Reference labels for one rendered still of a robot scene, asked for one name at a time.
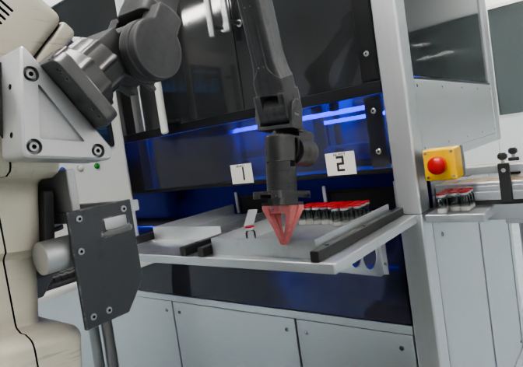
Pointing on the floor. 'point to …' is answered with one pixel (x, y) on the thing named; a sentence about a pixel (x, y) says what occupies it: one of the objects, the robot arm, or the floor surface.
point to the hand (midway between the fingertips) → (284, 240)
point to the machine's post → (408, 168)
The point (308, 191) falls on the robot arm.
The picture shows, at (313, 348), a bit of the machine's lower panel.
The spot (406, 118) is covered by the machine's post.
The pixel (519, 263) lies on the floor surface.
